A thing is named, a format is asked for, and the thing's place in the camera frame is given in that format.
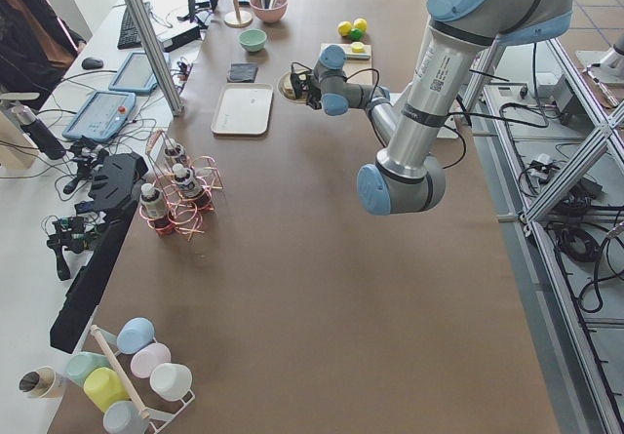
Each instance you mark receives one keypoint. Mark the white round plate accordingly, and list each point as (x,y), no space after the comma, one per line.
(301,99)

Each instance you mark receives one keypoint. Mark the black keyboard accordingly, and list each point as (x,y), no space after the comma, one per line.
(128,33)

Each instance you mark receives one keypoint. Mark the lemon half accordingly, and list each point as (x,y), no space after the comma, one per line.
(358,48)

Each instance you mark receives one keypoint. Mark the copper wire bottle rack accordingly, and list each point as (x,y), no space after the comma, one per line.
(188,221)

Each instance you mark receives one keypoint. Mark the teach pendant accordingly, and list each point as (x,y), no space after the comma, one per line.
(135,75)
(101,117)

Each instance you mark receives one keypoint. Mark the wooden cutting board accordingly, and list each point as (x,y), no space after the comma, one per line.
(333,53)

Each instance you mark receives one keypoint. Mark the black thermos bottle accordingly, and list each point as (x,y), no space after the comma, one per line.
(38,132)

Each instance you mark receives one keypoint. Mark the grey folded cloth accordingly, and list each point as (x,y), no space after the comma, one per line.
(242,72)

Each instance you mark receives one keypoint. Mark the pastel cup rack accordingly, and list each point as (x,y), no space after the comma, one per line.
(132,379)

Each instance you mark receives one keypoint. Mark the lower teach pendant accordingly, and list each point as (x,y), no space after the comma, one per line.
(101,117)

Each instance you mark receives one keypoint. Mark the bread slice under egg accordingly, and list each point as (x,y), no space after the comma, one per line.
(288,89)

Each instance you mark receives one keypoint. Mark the pink ice bowl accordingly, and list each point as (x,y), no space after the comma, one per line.
(269,11)

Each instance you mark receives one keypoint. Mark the lower whole lemon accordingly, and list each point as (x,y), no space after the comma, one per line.
(344,28)

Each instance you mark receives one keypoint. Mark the whole lemon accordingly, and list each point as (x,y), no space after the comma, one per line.
(344,28)
(360,24)

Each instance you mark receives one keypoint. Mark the upper whole lemon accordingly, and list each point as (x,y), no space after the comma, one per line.
(360,24)

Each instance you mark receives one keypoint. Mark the front tea bottle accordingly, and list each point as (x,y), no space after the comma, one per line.
(156,209)

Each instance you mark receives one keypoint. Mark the black computer mouse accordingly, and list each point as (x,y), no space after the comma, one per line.
(92,63)

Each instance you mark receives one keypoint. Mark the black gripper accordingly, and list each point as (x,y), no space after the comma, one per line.
(307,84)

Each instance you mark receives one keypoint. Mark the paper cup with contents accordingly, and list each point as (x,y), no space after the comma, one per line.
(43,382)

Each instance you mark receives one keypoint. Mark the tea bottle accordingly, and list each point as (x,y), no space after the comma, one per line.
(192,189)
(156,209)
(175,154)

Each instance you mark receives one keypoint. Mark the mint green bowl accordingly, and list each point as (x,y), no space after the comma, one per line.
(252,40)

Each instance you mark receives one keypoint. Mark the green lime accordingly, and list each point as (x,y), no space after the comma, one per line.
(355,34)

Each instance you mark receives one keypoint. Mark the left tea bottle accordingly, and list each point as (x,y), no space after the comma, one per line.
(175,154)

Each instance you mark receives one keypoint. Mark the cream rabbit serving tray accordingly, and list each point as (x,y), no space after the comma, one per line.
(243,109)

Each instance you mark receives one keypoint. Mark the right tea bottle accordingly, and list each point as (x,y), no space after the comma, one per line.
(192,189)

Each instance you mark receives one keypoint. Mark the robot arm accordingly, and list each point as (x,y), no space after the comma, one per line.
(405,177)

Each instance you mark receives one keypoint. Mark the upper teach pendant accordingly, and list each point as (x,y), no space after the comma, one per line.
(135,75)

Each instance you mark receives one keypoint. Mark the wooden cup stand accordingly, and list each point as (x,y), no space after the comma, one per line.
(238,18)

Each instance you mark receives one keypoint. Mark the seated person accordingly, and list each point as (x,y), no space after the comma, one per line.
(37,47)

